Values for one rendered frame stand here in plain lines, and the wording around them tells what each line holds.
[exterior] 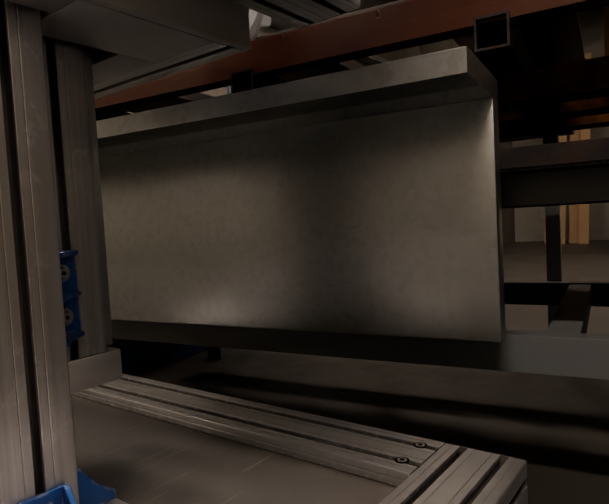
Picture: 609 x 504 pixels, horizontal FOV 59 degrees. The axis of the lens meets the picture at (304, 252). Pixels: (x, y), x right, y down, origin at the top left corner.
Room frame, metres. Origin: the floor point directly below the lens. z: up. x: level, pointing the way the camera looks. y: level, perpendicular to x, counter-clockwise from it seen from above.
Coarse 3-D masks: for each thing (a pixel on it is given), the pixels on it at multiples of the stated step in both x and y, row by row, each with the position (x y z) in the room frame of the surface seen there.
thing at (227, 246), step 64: (320, 128) 0.91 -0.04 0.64; (384, 128) 0.85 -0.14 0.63; (448, 128) 0.80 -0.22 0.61; (128, 192) 1.13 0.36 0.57; (192, 192) 1.04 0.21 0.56; (256, 192) 0.97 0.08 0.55; (320, 192) 0.91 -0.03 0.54; (384, 192) 0.85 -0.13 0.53; (448, 192) 0.80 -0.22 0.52; (128, 256) 1.13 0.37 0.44; (192, 256) 1.05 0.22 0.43; (256, 256) 0.98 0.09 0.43; (320, 256) 0.91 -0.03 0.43; (384, 256) 0.86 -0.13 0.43; (448, 256) 0.81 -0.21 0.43; (128, 320) 1.14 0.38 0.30; (192, 320) 1.05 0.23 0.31; (256, 320) 0.98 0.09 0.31; (320, 320) 0.91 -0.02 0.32; (384, 320) 0.86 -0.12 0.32; (448, 320) 0.81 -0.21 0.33
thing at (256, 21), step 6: (252, 12) 1.05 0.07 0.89; (258, 12) 1.04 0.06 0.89; (252, 18) 1.05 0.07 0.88; (258, 18) 1.04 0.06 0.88; (264, 18) 1.07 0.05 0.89; (270, 18) 1.09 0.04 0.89; (252, 24) 1.05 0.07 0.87; (258, 24) 1.05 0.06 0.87; (264, 24) 1.07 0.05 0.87; (270, 24) 1.09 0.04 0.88; (252, 30) 1.05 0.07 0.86; (258, 30) 1.06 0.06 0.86; (252, 36) 1.06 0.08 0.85
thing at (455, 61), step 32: (384, 64) 0.68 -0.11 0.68; (416, 64) 0.66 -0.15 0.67; (448, 64) 0.64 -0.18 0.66; (480, 64) 0.70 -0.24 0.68; (224, 96) 0.80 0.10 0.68; (256, 96) 0.77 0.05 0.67; (288, 96) 0.75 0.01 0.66; (320, 96) 0.72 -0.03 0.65; (352, 96) 0.85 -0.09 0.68; (384, 96) 0.86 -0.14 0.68; (416, 96) 0.86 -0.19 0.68; (448, 96) 0.84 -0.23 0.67; (480, 96) 0.82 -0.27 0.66; (128, 128) 0.90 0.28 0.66; (160, 128) 1.02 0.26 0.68; (192, 128) 1.04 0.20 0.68; (224, 128) 1.05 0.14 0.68; (256, 128) 1.01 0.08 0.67
